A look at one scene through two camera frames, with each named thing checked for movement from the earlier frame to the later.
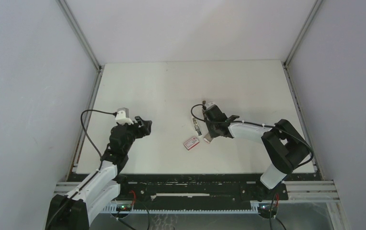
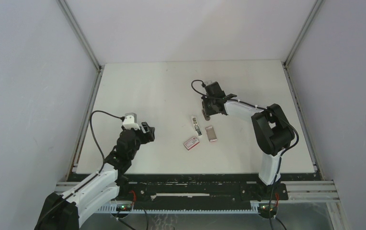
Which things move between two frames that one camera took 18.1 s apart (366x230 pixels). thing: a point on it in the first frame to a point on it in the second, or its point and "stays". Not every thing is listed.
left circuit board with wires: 126,207 stays
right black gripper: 213,134 to 209,111
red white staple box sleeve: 191,143 stays
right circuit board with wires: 268,210 stays
